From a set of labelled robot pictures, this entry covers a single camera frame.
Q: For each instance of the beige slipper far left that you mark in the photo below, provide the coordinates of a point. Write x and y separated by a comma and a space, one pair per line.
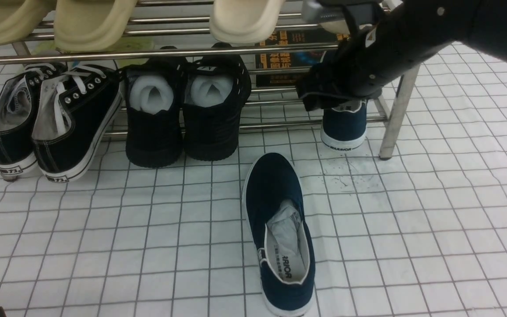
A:
18, 18

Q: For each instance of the navy slip-on shoe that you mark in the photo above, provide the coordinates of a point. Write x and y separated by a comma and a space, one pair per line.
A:
344, 127
273, 203

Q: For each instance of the cream slipper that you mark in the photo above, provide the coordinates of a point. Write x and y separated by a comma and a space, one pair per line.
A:
336, 27
244, 21

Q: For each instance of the beige slipper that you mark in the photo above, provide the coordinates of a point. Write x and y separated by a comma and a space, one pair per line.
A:
18, 18
90, 25

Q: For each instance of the black mesh shoe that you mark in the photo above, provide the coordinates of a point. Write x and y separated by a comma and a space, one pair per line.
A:
217, 88
153, 95

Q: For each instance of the cream slipper right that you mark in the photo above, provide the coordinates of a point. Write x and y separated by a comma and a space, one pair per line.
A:
336, 27

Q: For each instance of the cream slipper middle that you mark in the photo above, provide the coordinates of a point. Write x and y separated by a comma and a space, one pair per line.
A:
244, 21

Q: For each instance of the black mesh shoe right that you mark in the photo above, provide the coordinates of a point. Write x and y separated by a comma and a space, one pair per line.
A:
217, 88

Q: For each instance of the black canvas sneaker white laces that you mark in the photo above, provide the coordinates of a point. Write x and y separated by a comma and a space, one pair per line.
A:
74, 111

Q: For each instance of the dark printed box behind rack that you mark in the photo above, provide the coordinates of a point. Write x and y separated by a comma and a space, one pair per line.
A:
288, 60

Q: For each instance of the white grid floor cloth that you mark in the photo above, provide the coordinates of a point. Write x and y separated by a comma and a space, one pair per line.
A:
423, 234

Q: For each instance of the black canvas sneaker far left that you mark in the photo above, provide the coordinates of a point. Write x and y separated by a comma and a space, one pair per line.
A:
19, 104

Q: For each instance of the black mesh shoe left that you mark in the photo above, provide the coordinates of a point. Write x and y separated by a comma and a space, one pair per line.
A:
153, 95

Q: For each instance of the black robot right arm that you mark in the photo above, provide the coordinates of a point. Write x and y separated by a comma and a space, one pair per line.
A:
383, 46

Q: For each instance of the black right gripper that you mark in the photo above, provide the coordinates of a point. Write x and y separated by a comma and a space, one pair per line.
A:
321, 89

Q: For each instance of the metal shoe rack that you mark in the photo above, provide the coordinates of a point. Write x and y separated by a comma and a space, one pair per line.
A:
392, 118

